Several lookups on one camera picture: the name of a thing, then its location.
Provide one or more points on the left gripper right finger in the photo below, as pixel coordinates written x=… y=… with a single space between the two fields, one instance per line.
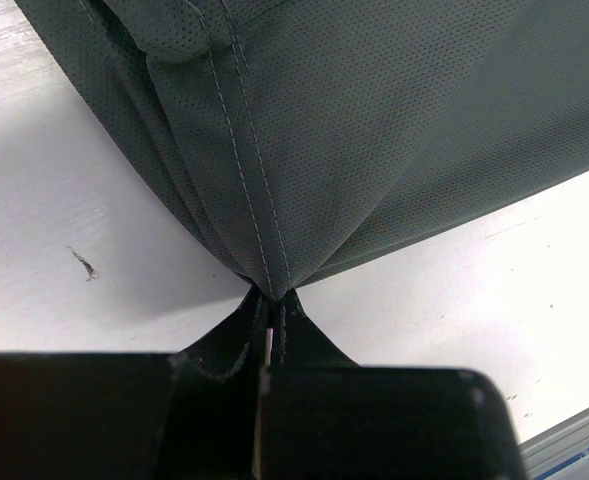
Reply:
x=297 y=340

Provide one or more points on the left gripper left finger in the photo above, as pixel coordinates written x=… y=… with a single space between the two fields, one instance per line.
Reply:
x=237 y=340

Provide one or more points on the dark grey t shirt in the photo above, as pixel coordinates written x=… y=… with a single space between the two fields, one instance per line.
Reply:
x=299 y=139

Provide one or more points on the aluminium rail frame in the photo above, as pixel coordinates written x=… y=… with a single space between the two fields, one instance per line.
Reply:
x=561 y=452

